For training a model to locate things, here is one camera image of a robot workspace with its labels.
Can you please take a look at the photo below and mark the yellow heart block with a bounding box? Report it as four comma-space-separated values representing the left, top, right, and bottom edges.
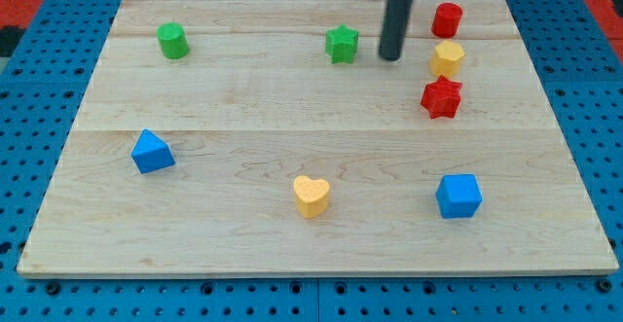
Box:
293, 175, 331, 219

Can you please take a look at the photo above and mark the blue cube block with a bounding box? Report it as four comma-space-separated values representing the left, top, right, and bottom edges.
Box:
435, 174, 483, 219

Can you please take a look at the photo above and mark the light wooden board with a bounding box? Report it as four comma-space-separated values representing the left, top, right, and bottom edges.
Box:
18, 0, 619, 279

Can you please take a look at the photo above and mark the green star block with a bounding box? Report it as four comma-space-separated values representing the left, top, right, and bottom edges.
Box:
325, 24, 359, 64

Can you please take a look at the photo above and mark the red star block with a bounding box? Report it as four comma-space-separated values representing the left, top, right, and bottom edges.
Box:
421, 75, 462, 119

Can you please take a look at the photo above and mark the yellow hexagon block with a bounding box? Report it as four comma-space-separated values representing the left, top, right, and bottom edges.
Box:
429, 41, 465, 78

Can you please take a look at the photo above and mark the blue triangular prism block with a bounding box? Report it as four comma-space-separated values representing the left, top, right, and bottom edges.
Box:
130, 129, 175, 174

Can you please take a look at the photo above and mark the green cylinder block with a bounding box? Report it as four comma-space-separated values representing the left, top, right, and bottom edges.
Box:
156, 22, 190, 59

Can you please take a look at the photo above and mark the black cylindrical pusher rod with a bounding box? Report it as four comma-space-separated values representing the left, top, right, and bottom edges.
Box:
378, 0, 413, 61

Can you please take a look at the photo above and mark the red cylinder block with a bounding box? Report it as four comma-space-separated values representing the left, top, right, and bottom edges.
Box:
431, 3, 463, 38

